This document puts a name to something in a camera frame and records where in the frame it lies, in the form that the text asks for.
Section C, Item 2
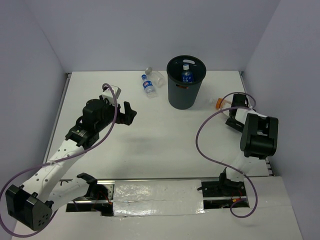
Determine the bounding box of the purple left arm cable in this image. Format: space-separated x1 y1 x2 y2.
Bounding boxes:
0 83 118 238

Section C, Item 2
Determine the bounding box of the dark grey plastic bin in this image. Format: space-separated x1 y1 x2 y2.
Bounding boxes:
166 55 207 110

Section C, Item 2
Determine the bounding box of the small orange plastic bottle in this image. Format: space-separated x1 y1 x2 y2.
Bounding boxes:
176 85 189 89

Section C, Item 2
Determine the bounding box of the metal base rail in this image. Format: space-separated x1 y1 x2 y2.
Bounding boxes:
66 178 249 217

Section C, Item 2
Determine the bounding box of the clear empty plastic bottle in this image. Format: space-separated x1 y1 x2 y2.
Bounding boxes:
145 67 166 88

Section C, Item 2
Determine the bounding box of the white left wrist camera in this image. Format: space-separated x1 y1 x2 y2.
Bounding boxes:
99 83 122 105

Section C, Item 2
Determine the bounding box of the orange label juice bottle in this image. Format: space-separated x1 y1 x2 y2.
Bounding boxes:
209 98 232 111

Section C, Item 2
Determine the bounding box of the Pepsi label clear bottle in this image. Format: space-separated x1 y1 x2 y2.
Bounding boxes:
141 74 158 99

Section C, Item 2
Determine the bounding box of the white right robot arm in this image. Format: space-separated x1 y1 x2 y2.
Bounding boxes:
197 92 279 202

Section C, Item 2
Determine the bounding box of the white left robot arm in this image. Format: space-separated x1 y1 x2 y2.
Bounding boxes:
0 96 137 234

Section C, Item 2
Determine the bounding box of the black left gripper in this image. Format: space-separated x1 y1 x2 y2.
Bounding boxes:
95 94 137 132

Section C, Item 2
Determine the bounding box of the blue label water bottle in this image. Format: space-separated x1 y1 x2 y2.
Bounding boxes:
181 63 194 83

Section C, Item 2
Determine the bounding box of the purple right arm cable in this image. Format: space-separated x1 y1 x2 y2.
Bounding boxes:
195 92 258 219

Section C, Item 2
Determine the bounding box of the silver foil covered panel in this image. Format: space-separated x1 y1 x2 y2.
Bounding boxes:
112 179 205 217

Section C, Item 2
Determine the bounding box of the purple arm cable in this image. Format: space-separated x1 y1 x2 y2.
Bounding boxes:
195 92 258 219
0 83 118 238

